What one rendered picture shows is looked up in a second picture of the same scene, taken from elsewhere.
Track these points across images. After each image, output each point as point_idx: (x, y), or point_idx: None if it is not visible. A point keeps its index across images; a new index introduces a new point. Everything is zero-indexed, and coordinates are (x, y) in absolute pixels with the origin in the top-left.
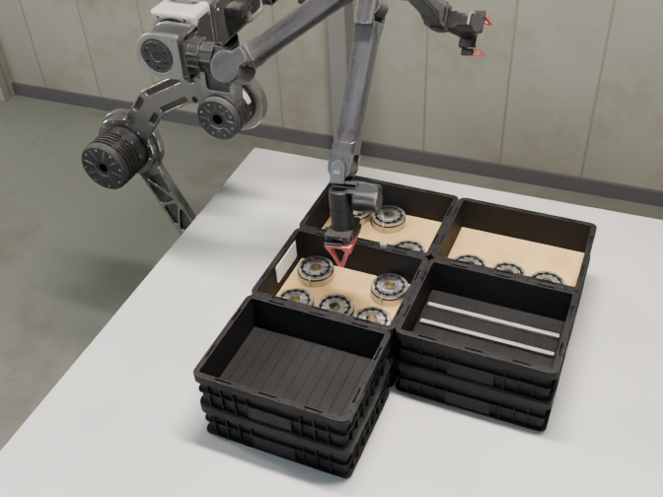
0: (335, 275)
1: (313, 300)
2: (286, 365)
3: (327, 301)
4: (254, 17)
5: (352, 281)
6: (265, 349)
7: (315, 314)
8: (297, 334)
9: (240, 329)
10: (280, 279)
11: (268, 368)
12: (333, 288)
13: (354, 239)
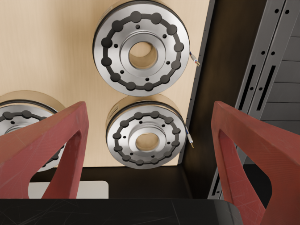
0: (9, 88)
1: (134, 107)
2: (289, 86)
3: (129, 78)
4: None
5: (7, 43)
6: None
7: (266, 93)
8: None
9: (258, 189)
10: (96, 181)
11: (296, 110)
12: (54, 77)
13: (44, 149)
